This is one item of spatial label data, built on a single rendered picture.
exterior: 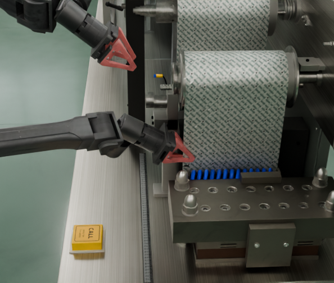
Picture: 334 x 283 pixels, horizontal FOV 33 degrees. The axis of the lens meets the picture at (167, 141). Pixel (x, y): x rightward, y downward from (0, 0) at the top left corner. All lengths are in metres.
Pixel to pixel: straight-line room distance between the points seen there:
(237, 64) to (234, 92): 0.06
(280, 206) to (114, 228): 0.41
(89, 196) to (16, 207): 1.55
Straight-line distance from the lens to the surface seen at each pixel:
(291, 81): 1.34
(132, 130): 1.30
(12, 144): 1.19
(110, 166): 1.66
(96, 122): 1.27
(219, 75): 1.29
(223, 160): 1.39
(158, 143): 1.32
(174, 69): 1.31
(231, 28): 1.50
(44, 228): 2.90
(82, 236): 1.37
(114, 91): 2.10
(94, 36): 1.27
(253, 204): 1.30
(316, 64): 1.37
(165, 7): 1.52
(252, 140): 1.38
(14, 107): 4.07
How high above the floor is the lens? 1.80
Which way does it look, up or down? 30 degrees down
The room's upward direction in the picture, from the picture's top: 1 degrees clockwise
